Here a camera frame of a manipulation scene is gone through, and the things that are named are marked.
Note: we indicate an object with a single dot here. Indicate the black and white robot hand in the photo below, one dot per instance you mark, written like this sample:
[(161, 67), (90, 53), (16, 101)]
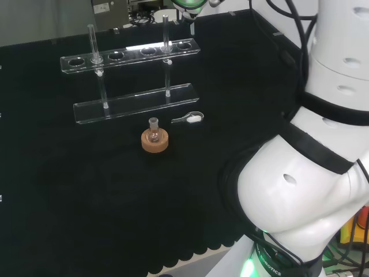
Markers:
[(190, 8)]

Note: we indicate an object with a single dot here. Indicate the glass weighing funnel with powder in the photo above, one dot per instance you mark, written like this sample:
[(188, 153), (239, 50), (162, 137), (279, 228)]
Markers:
[(193, 118)]

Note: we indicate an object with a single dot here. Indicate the clear funnel stand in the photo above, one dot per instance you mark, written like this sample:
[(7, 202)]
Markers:
[(129, 104)]

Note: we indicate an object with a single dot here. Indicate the round-bottom glass flask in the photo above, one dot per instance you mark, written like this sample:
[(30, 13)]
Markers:
[(154, 135)]

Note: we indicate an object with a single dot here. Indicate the grey metal box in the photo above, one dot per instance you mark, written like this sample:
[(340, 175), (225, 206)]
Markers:
[(111, 13)]

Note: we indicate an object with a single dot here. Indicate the black cloth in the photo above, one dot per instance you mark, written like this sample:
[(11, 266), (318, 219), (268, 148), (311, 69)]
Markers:
[(86, 187)]

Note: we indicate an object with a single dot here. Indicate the yellow stop button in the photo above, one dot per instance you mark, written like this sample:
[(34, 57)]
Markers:
[(360, 228)]

